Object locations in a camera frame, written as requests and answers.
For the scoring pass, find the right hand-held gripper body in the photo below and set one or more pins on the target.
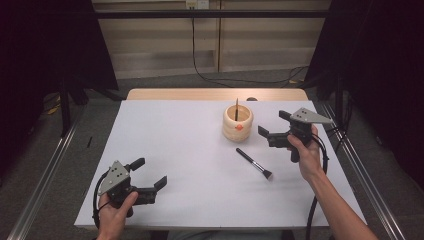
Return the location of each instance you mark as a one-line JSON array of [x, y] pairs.
[[298, 128]]

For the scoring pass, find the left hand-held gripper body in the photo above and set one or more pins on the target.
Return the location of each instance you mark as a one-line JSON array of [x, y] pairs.
[[116, 181]]

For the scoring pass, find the cream ribbed brush pot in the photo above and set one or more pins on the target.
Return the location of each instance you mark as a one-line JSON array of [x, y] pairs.
[[233, 131]]

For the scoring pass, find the thin orange-tipped brush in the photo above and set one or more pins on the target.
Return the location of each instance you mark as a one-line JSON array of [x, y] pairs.
[[236, 111]]

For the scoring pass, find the person's right hand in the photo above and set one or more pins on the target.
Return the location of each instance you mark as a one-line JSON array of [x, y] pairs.
[[310, 160]]

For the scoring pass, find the person's left hand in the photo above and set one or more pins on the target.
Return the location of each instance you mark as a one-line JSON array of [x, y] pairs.
[[115, 216]]

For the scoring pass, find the dark round table grommet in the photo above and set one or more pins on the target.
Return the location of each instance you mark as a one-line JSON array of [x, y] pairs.
[[251, 99]]

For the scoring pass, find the white table mat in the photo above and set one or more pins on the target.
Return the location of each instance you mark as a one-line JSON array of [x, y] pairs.
[[186, 133]]

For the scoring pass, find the wooden table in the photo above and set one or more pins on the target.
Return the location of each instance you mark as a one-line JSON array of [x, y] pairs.
[[200, 94]]

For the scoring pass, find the dark curtain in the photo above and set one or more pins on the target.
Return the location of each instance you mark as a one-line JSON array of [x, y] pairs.
[[383, 66], [40, 50]]

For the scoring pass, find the black stand post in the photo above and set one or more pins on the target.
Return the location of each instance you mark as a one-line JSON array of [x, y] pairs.
[[339, 100], [65, 110]]

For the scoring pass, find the aluminium floor rail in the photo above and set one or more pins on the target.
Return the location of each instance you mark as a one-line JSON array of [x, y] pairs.
[[46, 173], [386, 216]]

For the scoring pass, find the black horizontal frame bar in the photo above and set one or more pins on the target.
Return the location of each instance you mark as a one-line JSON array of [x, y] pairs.
[[233, 14]]

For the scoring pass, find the white wall socket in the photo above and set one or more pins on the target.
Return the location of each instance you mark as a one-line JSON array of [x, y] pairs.
[[197, 3]]

